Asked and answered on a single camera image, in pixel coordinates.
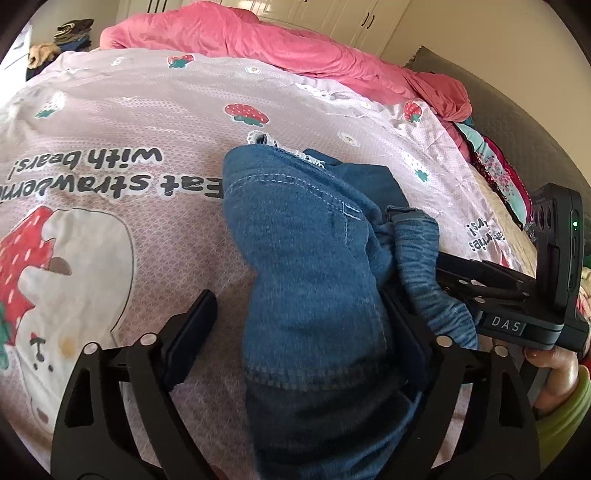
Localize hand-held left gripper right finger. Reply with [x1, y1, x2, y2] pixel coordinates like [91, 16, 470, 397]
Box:
[379, 287, 542, 480]

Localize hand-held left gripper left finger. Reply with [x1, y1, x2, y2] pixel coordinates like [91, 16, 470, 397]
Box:
[51, 289, 219, 480]

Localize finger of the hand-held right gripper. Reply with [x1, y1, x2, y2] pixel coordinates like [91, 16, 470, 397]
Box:
[435, 252, 539, 296]
[442, 278, 491, 324]

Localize blue denim pants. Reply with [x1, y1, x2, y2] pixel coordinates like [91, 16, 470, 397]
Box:
[222, 130, 479, 480]

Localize person's right forearm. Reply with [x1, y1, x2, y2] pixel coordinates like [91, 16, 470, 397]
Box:
[534, 369, 591, 459]

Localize person's right hand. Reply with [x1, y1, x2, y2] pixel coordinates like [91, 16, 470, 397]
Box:
[523, 347, 581, 418]

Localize beige lace bed cover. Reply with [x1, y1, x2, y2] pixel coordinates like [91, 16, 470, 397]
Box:
[475, 174, 542, 278]

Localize pile of colourful folded clothes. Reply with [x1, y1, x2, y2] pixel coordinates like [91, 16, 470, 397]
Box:
[455, 117, 542, 232]

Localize grey padded headboard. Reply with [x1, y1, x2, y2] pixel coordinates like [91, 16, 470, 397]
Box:
[405, 45, 591, 241]

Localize white strawberry printed blanket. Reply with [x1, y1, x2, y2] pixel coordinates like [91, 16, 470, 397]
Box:
[0, 47, 533, 464]

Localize pink quilt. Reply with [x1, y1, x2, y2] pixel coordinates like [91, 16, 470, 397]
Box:
[99, 0, 472, 145]

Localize cream wardrobe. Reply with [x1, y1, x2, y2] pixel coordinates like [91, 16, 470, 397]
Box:
[150, 0, 413, 58]

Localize heap of dark clothes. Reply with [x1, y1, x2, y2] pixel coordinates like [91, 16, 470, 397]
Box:
[25, 18, 96, 71]

